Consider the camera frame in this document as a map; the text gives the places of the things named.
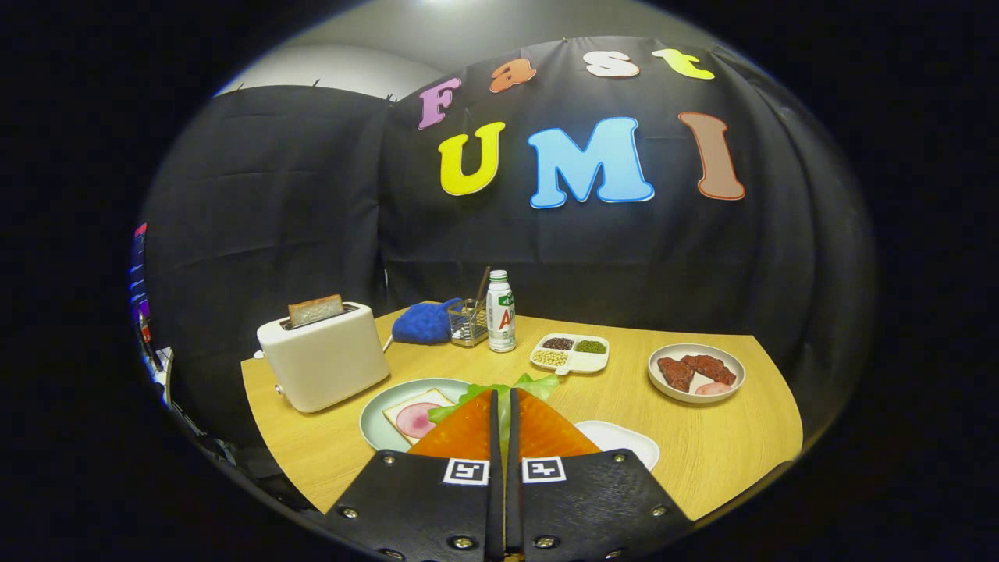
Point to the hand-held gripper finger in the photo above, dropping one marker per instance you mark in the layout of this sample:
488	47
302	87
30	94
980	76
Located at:
495	507
513	507

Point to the green lettuce leaf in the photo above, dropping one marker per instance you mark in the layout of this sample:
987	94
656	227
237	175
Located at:
538	384

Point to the toasted bread slice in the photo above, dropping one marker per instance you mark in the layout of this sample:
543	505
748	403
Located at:
316	310

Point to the round pink ham slice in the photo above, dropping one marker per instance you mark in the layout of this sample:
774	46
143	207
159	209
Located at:
415	421

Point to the small white plate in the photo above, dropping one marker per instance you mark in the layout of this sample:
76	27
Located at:
624	437

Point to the white bread slice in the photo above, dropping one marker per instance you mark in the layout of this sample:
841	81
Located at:
398	406

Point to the pale green plate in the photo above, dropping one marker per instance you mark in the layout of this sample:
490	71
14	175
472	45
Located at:
378	425

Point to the yellow soybeans pile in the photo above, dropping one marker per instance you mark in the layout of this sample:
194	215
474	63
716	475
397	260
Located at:
550	358

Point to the white divided dish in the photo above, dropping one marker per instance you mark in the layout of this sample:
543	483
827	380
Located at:
589	363

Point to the dark red beans pile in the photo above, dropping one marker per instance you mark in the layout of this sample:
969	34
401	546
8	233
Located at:
557	343

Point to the green mung beans pile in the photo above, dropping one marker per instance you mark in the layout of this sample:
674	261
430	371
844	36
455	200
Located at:
591	346

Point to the white drink bottle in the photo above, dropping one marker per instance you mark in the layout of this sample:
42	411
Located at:
500	320

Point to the blue cloth mitt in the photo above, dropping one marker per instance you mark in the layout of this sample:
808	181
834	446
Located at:
421	324

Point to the red meat piece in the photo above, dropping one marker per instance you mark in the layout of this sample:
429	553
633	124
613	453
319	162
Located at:
676	373
710	367

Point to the white toaster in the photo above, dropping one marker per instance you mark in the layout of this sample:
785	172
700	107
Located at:
328	367

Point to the white round meat plate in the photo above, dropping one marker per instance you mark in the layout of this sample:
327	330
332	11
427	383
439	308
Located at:
700	384

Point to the small pink ham slice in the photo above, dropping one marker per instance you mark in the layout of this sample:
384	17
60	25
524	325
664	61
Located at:
714	389

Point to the black backdrop cloth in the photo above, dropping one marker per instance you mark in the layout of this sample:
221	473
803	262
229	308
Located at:
312	234

